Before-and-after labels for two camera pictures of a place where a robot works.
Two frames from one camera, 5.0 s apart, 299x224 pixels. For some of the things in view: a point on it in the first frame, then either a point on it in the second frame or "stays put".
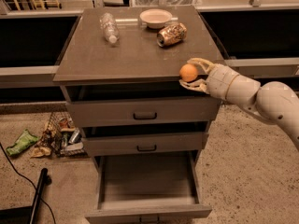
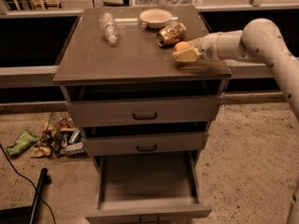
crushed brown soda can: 172,35 stays put
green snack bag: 24,141 stays put
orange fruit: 188,73 to 181,46
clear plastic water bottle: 109,27 stays put
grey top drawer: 141,105 stays put
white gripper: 219,80 to 207,49
